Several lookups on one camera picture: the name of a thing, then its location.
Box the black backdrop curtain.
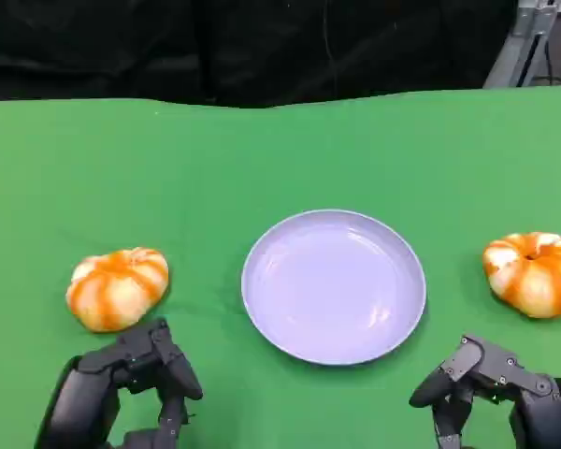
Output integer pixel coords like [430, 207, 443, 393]
[0, 0, 520, 109]

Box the orange and white bread roll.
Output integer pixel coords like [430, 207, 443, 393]
[482, 231, 561, 320]
[65, 247, 170, 334]

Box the grey metal frame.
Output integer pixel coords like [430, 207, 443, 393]
[482, 0, 561, 90]

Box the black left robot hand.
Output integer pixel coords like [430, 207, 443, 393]
[35, 317, 205, 449]

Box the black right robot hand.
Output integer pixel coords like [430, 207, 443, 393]
[409, 332, 561, 449]

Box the green table cloth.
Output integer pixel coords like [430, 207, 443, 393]
[0, 83, 561, 449]

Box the lilac plate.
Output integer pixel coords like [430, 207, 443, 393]
[240, 209, 427, 367]

